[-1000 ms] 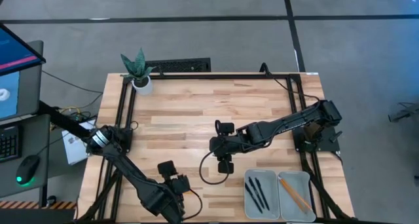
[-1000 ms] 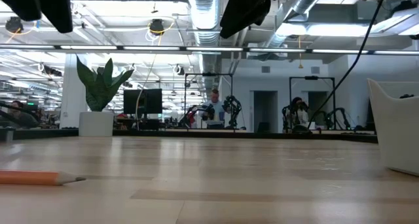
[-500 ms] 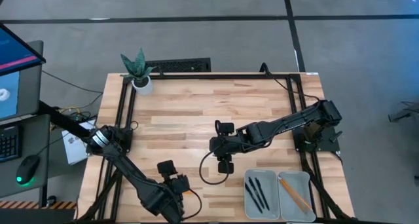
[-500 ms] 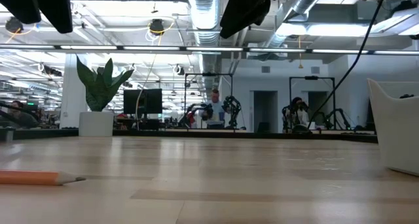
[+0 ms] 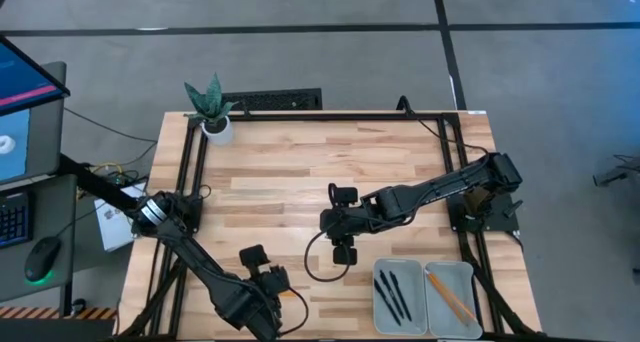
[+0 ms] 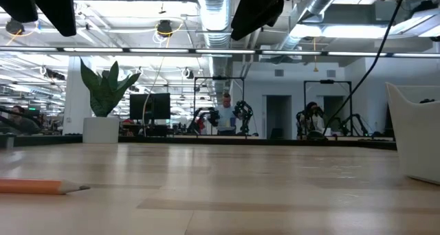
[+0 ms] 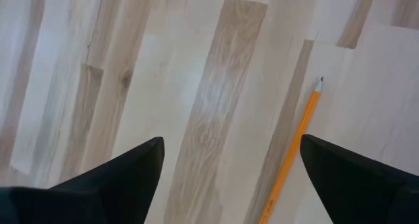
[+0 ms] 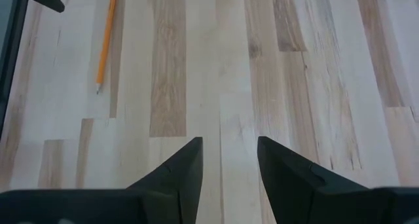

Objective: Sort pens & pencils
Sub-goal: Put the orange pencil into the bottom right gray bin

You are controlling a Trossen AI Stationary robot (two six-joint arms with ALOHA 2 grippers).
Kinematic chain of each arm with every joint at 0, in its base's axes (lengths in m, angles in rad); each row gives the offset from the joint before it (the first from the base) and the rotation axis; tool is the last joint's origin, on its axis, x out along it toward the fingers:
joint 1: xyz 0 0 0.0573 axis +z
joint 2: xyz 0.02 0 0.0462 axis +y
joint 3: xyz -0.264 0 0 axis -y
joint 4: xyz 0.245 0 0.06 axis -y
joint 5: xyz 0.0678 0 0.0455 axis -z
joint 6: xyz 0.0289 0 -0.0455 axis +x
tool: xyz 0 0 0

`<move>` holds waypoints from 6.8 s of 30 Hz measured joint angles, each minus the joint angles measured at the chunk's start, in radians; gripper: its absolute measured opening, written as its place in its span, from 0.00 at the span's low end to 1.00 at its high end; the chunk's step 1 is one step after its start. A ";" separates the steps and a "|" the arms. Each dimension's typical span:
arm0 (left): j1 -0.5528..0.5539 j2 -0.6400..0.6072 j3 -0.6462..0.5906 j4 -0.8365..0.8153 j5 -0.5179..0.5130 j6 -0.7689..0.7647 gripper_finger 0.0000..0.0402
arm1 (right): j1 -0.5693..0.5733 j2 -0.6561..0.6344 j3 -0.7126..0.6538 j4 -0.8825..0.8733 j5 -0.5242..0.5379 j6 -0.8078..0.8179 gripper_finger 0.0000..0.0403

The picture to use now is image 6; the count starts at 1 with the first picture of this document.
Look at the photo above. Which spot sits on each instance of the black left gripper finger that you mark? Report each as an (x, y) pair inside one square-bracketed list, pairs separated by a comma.
[(62, 11), (19, 3)]

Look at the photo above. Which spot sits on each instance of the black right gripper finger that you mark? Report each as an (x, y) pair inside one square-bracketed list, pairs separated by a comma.
[(254, 8), (277, 16)]

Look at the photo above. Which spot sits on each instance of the orange pencil with eraser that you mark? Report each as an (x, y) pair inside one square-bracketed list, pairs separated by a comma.
[(34, 186)]

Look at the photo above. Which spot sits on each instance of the grey plastic tray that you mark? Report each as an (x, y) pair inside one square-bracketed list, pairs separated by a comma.
[(419, 142)]

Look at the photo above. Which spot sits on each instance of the black background robot arm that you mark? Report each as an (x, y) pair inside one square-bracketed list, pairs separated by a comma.
[(213, 115), (357, 120), (302, 121), (244, 109)]

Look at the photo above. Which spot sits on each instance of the black ceiling device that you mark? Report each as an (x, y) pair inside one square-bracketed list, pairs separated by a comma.
[(165, 28), (14, 29)]

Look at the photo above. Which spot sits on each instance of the overhead light bar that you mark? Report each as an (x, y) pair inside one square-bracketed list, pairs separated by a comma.
[(223, 51)]

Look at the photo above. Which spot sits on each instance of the yellow hanging pendant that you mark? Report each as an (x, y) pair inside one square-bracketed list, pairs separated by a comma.
[(315, 69)]

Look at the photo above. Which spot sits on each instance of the fluorescent ceiling light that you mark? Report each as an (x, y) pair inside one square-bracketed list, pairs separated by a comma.
[(343, 31)]

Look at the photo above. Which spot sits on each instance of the white column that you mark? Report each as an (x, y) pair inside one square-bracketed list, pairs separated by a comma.
[(74, 101)]

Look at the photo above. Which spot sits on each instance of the green snake plant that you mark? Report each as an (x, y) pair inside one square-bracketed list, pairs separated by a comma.
[(103, 94)]

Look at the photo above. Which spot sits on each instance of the person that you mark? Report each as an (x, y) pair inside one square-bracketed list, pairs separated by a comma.
[(226, 118), (24, 125), (318, 123)]

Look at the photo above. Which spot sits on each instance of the white plant pot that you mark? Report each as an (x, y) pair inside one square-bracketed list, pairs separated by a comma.
[(101, 130)]

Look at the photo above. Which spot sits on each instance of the grey wall vent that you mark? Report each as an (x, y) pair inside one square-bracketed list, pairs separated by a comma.
[(331, 73), (279, 73)]

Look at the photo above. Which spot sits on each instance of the black gantry frame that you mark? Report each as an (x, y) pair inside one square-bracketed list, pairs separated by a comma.
[(326, 81), (220, 78)]

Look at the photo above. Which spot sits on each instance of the black aluminium table frame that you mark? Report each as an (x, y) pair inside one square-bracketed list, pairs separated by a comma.
[(240, 142)]

